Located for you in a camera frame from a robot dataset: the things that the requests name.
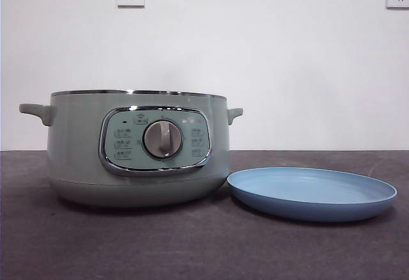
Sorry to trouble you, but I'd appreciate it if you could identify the pale green electric steamer pot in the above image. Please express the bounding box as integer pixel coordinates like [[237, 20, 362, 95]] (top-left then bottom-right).
[[18, 88, 243, 210]]

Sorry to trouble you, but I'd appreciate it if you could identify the blue round plate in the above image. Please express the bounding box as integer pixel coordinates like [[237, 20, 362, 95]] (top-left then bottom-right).
[[226, 167, 399, 223]]

